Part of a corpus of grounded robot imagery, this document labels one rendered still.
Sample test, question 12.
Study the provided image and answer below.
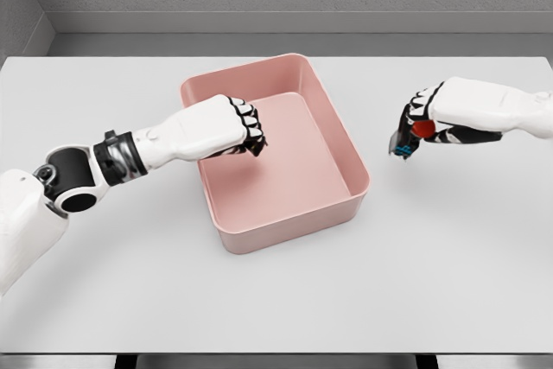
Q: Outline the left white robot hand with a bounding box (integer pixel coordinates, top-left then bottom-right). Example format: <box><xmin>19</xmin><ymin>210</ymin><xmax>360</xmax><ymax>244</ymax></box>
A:
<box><xmin>171</xmin><ymin>93</ymin><xmax>269</xmax><ymax>162</ymax></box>

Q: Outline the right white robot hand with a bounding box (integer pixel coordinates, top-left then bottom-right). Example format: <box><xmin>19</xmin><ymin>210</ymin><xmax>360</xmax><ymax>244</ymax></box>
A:
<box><xmin>397</xmin><ymin>76</ymin><xmax>505</xmax><ymax>145</ymax></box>

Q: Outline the pink rectangular plastic basket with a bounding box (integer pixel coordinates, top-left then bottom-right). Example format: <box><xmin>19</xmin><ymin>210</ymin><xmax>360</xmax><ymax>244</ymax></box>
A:
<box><xmin>179</xmin><ymin>53</ymin><xmax>372</xmax><ymax>256</ymax></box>

